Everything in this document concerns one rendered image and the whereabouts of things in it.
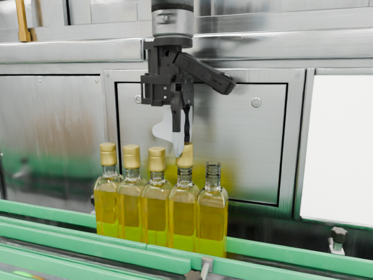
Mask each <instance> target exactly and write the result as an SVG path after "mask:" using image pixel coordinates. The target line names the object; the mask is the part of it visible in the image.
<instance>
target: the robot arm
mask: <svg viewBox="0 0 373 280"><path fill-rule="evenodd" d="M151 12H152V36H153V37H154V38H155V39H153V41H146V42H143V49H144V50H148V73H144V75H140V87H141V102H142V104H149V105H151V106H154V107H162V106H163V105H170V108H167V109H166V110H165V111H164V116H163V121H162V122H161V123H158V124H156V125H154V126H153V129H152V133H153V135H154V136H155V137H157V138H160V139H163V140H165V141H168V142H171V143H173V147H174V153H175V157H177V158H178V157H179V156H180V155H181V153H182V151H183V149H184V142H190V141H191V134H192V129H193V118H194V80H193V79H192V76H194V77H195V78H197V79H199V80H201V81H202V82H204V83H206V84H207V85H209V86H211V87H212V89H213V90H215V91H216V92H218V93H220V94H222V95H226V96H227V95H229V94H230V93H231V92H232V91H233V89H234V87H235V86H236V81H235V80H234V78H233V77H231V76H230V75H229V74H227V73H224V72H219V71H217V70H216V69H214V68H213V67H211V66H209V65H207V64H206V63H204V62H202V61H201V60H199V59H197V58H195V57H194V56H192V55H191V54H189V53H187V52H182V49H186V48H192V47H193V40H192V39H191V38H193V37H194V0H151ZM143 83H144V91H145V98H144V95H143Z"/></svg>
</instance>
